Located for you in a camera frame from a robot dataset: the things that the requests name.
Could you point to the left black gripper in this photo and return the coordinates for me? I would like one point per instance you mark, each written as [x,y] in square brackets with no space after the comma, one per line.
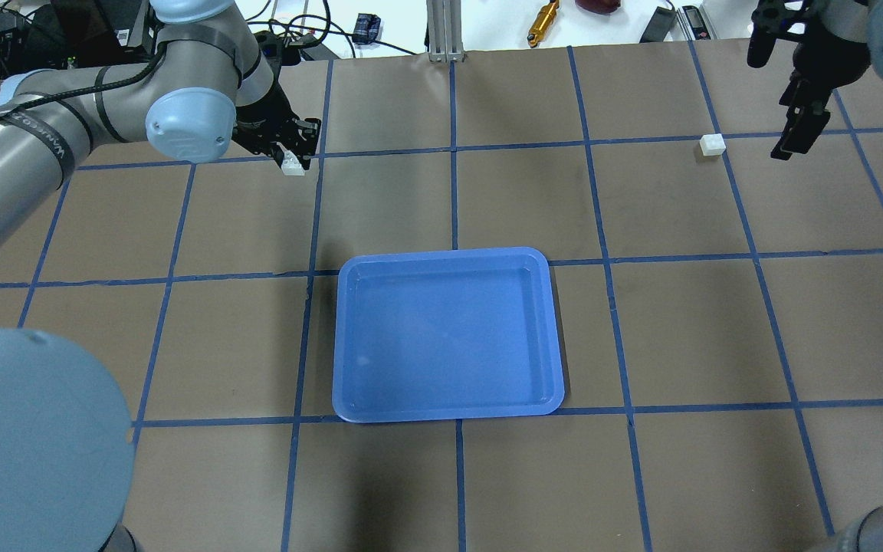
[270,115]

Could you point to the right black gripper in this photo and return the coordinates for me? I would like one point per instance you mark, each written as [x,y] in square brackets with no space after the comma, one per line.
[825,74]

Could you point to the white block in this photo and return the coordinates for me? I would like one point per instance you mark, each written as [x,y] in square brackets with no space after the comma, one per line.
[713,144]
[291,166]

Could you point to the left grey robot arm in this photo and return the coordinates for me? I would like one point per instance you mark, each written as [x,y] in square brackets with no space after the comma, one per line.
[66,446]

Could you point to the blue plastic tray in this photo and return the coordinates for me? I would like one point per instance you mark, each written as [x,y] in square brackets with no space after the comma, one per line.
[442,335]

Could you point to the small blue black device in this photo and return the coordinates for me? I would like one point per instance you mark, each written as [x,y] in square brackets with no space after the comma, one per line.
[367,29]

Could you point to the black power adapter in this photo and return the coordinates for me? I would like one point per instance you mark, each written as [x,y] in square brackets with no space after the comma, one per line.
[659,25]

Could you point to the dark red fruit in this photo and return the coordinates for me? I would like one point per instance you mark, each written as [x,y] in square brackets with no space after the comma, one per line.
[599,7]

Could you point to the gold metal cylinder tool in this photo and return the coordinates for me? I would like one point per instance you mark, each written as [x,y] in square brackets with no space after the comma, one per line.
[542,23]

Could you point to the aluminium frame post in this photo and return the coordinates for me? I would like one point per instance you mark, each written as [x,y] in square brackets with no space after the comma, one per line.
[444,29]

